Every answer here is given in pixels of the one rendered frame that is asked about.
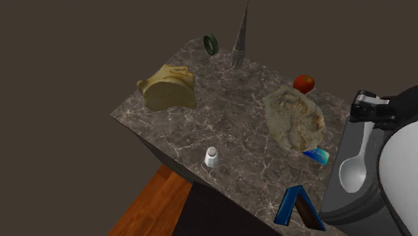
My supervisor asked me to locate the grey marble table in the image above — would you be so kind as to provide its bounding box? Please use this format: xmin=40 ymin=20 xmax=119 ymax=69
xmin=110 ymin=37 xmax=352 ymax=236

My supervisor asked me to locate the white salt shaker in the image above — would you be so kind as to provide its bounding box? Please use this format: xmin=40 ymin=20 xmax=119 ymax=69
xmin=204 ymin=146 xmax=220 ymax=169

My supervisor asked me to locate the green ring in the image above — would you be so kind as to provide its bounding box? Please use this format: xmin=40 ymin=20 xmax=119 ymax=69
xmin=203 ymin=34 xmax=219 ymax=57

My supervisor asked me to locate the dark grey tray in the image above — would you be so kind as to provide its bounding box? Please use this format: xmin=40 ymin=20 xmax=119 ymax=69
xmin=318 ymin=119 xmax=393 ymax=227

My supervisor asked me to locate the blue card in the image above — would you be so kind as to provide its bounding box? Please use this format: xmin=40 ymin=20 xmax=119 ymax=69
xmin=302 ymin=147 xmax=331 ymax=166

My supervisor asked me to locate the white spoon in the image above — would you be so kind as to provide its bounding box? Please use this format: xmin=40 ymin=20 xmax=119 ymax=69
xmin=338 ymin=120 xmax=376 ymax=194

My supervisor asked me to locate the blue open book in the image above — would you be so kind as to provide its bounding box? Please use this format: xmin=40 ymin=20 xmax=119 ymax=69
xmin=273 ymin=184 xmax=327 ymax=232

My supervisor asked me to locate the grey spire figure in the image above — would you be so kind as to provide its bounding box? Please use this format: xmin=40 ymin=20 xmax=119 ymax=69
xmin=230 ymin=0 xmax=250 ymax=70

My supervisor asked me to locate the pale bread loaf piece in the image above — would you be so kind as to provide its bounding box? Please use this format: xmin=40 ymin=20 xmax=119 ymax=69
xmin=136 ymin=64 xmax=198 ymax=112

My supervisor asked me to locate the beige flat bread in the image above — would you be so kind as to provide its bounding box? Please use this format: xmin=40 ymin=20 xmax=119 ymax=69
xmin=262 ymin=85 xmax=327 ymax=153

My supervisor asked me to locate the red apple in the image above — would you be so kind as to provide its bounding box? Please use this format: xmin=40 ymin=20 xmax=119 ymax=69
xmin=293 ymin=74 xmax=316 ymax=95

